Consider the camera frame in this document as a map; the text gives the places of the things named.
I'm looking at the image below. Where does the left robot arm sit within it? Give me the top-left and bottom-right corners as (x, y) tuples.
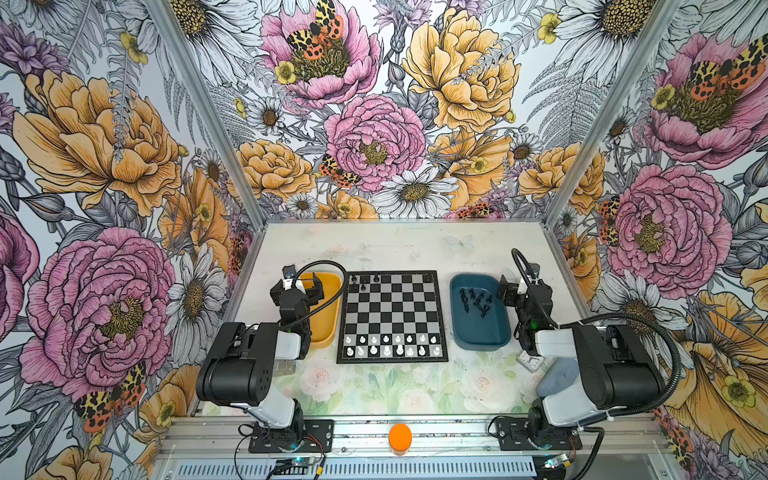
(196, 275), (324, 439)

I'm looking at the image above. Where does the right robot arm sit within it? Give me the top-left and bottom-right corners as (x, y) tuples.
(497, 278), (682, 449)

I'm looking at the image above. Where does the yellow plastic tray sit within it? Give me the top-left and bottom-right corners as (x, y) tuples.
(310, 272), (342, 349)

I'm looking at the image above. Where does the small white square clock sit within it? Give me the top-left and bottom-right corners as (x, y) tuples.
(517, 351), (544, 372)

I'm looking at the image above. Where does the teal plastic tray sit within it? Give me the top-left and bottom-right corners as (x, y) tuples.
(450, 273), (512, 351)

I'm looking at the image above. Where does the grey blue oval object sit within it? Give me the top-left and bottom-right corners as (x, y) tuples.
(536, 358), (580, 397)

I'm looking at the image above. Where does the black white chessboard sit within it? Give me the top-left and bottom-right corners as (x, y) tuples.
(336, 270), (449, 365)

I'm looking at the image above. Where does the orange round button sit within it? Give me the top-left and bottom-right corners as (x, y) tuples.
(388, 423), (413, 455)

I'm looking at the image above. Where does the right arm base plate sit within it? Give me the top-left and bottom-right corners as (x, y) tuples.
(488, 416), (583, 451)

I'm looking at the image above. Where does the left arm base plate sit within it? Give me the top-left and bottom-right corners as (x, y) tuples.
(248, 419), (336, 454)

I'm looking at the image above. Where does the right black corrugated cable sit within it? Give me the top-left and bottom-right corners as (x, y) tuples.
(511, 247), (683, 418)

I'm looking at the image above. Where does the white vented cable duct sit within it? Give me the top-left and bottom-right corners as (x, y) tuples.
(165, 456), (537, 479)

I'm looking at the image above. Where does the aluminium front rail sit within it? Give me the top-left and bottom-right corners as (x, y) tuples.
(157, 414), (667, 460)

